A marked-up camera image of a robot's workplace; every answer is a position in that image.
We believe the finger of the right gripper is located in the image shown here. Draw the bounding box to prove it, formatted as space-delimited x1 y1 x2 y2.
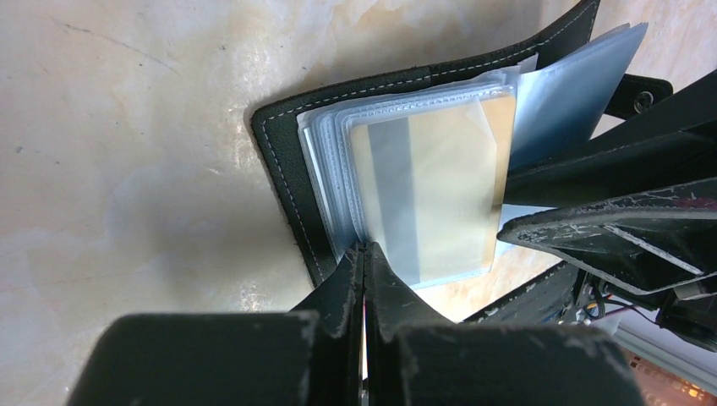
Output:
504 72 716 207
497 178 716 294

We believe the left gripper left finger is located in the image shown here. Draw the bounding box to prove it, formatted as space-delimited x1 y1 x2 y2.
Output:
68 246 364 405

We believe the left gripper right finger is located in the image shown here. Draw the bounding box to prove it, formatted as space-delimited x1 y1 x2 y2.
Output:
364 243 643 405

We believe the gold card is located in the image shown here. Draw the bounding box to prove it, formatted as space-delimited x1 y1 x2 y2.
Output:
348 93 517 286

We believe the black leather card holder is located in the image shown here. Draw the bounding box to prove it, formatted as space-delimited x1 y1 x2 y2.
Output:
251 1 648 291

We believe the aluminium front rail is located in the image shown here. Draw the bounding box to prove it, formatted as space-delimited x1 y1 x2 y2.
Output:
607 310 716 388

